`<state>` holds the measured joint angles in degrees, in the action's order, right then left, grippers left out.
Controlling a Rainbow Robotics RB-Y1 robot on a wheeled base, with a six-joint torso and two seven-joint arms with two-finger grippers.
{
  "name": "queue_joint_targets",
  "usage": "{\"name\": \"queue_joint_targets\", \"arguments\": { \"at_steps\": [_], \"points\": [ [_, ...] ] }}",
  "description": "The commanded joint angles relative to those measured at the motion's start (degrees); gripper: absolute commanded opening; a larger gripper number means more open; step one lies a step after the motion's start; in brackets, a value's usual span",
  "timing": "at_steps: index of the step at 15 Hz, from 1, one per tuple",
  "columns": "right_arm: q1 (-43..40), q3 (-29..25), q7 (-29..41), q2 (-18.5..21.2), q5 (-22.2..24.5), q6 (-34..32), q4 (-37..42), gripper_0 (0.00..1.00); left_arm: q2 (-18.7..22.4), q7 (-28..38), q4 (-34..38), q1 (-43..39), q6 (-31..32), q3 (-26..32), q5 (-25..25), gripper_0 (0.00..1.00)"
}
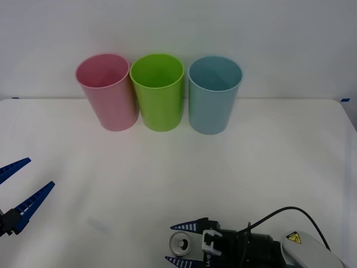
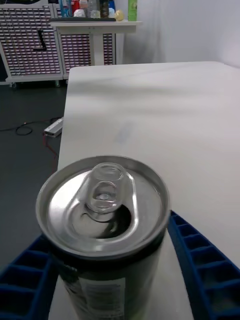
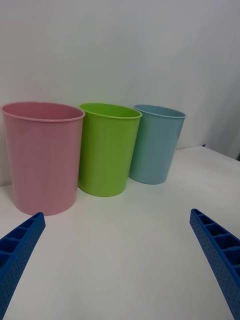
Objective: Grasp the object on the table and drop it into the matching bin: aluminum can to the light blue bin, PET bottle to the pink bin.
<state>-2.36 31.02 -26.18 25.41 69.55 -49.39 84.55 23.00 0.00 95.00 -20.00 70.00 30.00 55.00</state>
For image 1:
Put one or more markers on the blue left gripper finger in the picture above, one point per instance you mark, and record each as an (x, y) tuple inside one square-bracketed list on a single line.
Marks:
[(14, 169), (30, 205)]

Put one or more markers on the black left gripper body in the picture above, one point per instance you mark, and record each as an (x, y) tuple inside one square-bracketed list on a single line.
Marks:
[(1, 223)]

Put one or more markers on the green plastic bin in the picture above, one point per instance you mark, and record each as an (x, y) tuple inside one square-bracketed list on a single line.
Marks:
[(160, 109)]

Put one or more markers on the pale blue plastic bin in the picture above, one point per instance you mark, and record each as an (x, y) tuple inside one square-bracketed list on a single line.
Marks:
[(210, 111)]

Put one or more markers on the pink plastic bin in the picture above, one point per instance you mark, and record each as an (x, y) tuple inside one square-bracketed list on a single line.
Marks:
[(111, 103)]

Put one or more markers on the silver and black right arm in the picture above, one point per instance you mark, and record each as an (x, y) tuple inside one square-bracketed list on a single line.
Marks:
[(306, 254)]

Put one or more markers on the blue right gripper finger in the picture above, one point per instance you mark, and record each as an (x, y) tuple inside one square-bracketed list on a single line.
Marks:
[(195, 224), (185, 263)]

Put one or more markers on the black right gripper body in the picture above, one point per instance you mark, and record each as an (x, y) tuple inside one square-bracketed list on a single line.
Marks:
[(232, 251)]

